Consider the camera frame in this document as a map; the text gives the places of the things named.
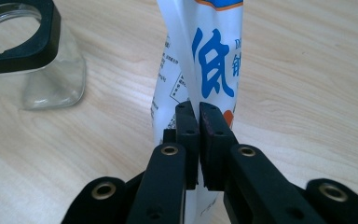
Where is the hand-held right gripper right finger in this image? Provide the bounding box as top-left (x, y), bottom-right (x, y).
top-left (199, 102), bottom-right (240, 191)

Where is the glass jar with black lid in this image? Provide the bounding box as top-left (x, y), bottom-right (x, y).
top-left (0, 0), bottom-right (88, 111)

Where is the white bag with blue print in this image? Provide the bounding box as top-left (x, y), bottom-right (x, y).
top-left (149, 0), bottom-right (245, 224)

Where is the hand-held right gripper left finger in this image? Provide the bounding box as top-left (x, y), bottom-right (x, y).
top-left (162, 100), bottom-right (201, 190)

